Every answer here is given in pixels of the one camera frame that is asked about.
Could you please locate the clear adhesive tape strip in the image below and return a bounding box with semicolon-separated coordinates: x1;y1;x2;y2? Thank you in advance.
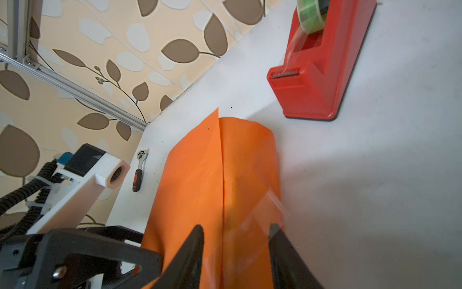
223;189;290;273

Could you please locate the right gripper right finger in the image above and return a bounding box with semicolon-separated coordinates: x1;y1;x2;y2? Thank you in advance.
268;223;324;289

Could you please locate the red tape dispenser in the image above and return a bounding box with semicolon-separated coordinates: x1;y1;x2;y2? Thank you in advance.
267;0;377;121

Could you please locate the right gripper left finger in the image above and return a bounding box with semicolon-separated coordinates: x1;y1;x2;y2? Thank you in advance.
152;225;205;289

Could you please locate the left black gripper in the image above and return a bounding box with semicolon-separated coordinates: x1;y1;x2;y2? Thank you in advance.
1;226;162;289

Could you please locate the red handled ratchet wrench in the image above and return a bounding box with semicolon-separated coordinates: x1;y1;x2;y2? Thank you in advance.
132;150;149;192

